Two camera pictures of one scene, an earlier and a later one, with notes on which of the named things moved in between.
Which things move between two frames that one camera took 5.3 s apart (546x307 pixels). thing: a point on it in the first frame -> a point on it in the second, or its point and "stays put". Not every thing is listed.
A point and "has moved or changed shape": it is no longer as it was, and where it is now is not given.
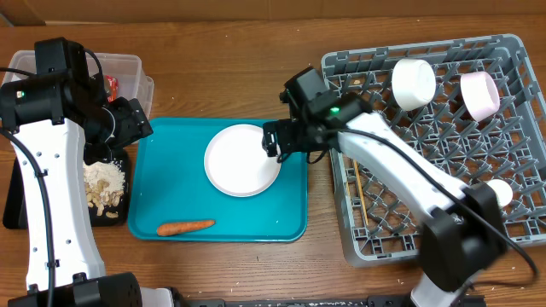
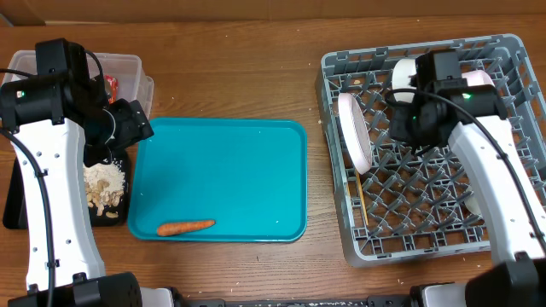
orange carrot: (172, 228) stays put
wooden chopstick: (361, 191) stays put
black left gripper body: (130, 125) stays put
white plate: (236, 163) has moved or changed shape
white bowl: (413, 83) stays put
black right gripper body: (298, 137) -> (415, 129)
